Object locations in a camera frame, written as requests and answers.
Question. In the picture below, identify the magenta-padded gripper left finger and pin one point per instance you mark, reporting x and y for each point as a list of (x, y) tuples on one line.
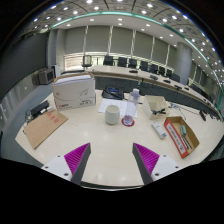
[(77, 159)]

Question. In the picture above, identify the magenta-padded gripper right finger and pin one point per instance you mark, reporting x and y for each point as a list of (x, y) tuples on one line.
[(146, 159)]

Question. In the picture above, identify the clear plastic water bottle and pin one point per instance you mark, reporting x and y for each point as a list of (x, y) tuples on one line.
[(131, 108)]

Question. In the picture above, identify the small white remote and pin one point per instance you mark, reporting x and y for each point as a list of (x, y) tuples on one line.
[(159, 130)]

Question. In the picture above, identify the flat round red coaster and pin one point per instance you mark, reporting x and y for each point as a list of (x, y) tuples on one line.
[(124, 124)]

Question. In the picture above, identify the flat brown cardboard sheet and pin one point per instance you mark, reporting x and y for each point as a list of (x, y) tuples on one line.
[(43, 128)]

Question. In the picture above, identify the black tool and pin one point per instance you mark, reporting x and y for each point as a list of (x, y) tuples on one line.
[(159, 111)]

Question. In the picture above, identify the white cup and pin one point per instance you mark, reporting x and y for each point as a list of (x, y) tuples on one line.
[(112, 115)]

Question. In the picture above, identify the white open organizer box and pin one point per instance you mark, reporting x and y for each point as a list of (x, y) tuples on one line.
[(155, 103)]

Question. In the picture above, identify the white printed paper sheet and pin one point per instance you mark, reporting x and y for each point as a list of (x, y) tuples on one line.
[(103, 107)]

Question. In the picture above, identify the black power adapter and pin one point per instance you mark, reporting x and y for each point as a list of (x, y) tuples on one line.
[(38, 109)]

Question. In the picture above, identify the large white cardboard box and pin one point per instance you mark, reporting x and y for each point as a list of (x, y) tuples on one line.
[(75, 91)]

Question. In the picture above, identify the black desk phone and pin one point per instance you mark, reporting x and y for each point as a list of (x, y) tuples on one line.
[(112, 92)]

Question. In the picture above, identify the grey monitor on cart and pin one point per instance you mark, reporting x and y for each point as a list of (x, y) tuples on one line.
[(46, 76)]

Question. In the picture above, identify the ceiling lights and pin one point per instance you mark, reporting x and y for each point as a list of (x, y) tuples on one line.
[(96, 7)]

